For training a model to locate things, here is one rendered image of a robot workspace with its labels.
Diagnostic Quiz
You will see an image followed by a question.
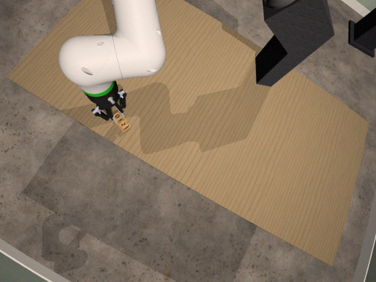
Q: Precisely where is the tan cube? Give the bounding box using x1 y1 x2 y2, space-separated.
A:
119 120 129 130
113 112 123 123

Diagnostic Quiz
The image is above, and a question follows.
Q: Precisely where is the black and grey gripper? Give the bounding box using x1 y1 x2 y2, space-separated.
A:
91 89 127 123

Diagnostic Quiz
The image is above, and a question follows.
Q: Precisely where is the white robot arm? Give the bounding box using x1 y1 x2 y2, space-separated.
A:
59 0 166 105

